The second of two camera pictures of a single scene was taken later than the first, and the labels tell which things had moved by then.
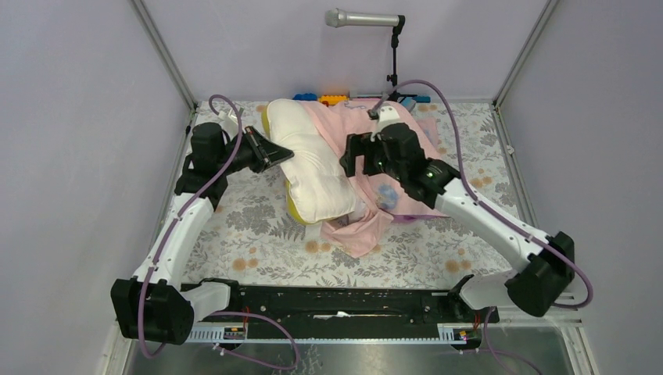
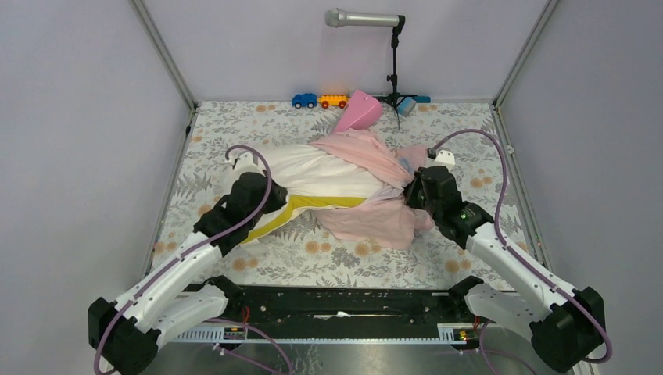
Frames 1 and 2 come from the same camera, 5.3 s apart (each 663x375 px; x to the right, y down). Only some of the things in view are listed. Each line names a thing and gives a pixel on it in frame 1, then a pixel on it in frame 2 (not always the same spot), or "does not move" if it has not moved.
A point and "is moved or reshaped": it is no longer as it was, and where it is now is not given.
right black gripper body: (375, 161) → (417, 198)
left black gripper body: (250, 153) → (274, 202)
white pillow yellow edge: (317, 185) is moved or reshaped
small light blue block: (408, 102) does not move
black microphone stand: (395, 41) does not move
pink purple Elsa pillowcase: (426, 129) → (389, 220)
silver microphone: (337, 18) does not move
